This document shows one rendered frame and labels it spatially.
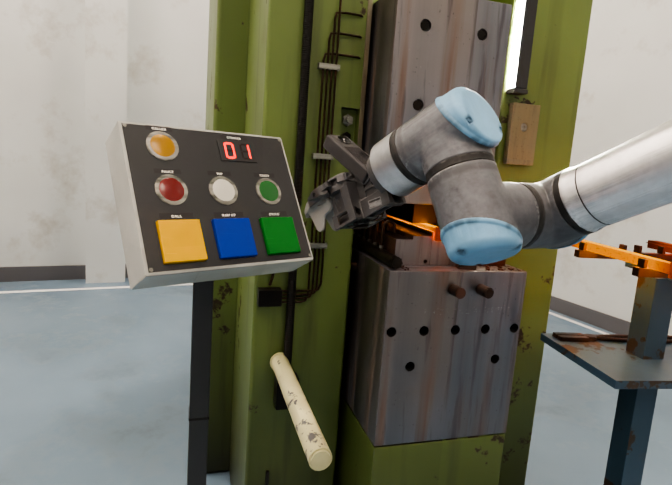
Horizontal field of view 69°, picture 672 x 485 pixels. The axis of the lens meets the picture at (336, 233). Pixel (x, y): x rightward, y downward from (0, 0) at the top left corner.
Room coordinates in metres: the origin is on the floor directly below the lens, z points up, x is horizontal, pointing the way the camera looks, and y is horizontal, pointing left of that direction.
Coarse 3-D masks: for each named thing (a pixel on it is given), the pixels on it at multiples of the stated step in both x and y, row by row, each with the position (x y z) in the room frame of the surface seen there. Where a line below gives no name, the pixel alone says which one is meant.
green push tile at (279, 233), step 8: (264, 224) 0.93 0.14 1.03; (272, 224) 0.94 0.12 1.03; (280, 224) 0.95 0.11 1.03; (288, 224) 0.97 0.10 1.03; (264, 232) 0.92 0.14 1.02; (272, 232) 0.93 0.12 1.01; (280, 232) 0.94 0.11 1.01; (288, 232) 0.96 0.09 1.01; (264, 240) 0.92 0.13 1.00; (272, 240) 0.92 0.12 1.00; (280, 240) 0.94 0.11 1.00; (288, 240) 0.95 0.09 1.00; (296, 240) 0.96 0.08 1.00; (272, 248) 0.91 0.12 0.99; (280, 248) 0.93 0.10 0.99; (288, 248) 0.94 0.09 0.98; (296, 248) 0.95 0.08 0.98
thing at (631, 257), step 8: (584, 240) 1.33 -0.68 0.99; (592, 248) 1.28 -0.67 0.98; (600, 248) 1.25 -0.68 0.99; (608, 248) 1.22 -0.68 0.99; (616, 248) 1.22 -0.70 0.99; (608, 256) 1.22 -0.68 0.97; (616, 256) 1.19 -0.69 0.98; (624, 256) 1.16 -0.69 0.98; (632, 256) 1.14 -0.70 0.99; (640, 256) 1.12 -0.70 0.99; (648, 256) 1.12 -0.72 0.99; (648, 264) 1.09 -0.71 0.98; (656, 264) 1.07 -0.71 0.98; (664, 264) 1.05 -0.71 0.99; (664, 272) 1.05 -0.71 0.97
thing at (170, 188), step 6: (162, 180) 0.85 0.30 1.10; (168, 180) 0.85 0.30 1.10; (174, 180) 0.86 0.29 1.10; (162, 186) 0.84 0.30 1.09; (168, 186) 0.85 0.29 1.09; (174, 186) 0.85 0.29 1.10; (180, 186) 0.86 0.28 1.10; (162, 192) 0.83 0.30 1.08; (168, 192) 0.84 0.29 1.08; (174, 192) 0.85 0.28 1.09; (180, 192) 0.86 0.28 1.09; (168, 198) 0.84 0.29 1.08; (174, 198) 0.84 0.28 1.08; (180, 198) 0.85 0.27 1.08
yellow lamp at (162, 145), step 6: (156, 138) 0.88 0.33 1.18; (162, 138) 0.89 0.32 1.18; (168, 138) 0.89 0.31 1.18; (150, 144) 0.87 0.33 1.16; (156, 144) 0.87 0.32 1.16; (162, 144) 0.88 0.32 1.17; (168, 144) 0.89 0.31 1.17; (156, 150) 0.87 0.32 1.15; (162, 150) 0.87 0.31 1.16; (168, 150) 0.88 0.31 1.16; (174, 150) 0.89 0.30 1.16
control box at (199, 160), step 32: (128, 128) 0.86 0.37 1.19; (160, 128) 0.90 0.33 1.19; (192, 128) 0.94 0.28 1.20; (128, 160) 0.83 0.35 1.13; (160, 160) 0.87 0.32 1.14; (192, 160) 0.91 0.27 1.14; (224, 160) 0.95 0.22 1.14; (256, 160) 1.00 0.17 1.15; (128, 192) 0.81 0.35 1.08; (192, 192) 0.87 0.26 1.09; (256, 192) 0.96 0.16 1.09; (288, 192) 1.02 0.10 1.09; (128, 224) 0.81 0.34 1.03; (256, 224) 0.93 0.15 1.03; (128, 256) 0.81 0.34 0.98; (160, 256) 0.78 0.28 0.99; (256, 256) 0.89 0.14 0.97; (288, 256) 0.94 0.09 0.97
